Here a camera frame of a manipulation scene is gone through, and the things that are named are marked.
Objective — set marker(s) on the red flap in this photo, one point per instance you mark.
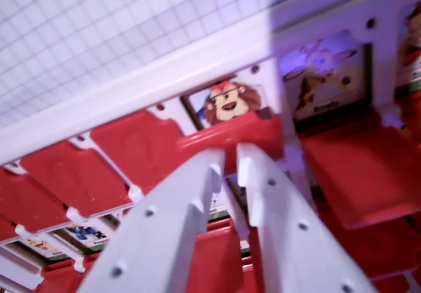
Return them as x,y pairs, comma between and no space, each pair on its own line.
361,171
253,131
141,145
75,177

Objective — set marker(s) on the red flap standing up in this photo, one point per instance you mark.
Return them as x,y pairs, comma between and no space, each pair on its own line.
141,145
75,177

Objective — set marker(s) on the red flap below giraffe card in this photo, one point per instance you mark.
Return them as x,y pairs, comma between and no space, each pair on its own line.
361,171

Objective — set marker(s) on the lion picture card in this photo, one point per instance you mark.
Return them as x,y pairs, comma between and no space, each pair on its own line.
230,102

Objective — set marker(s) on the giraffe picture card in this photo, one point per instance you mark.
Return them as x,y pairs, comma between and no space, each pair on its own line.
329,79

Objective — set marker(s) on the red and white game board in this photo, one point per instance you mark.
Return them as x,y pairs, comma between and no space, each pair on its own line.
98,42

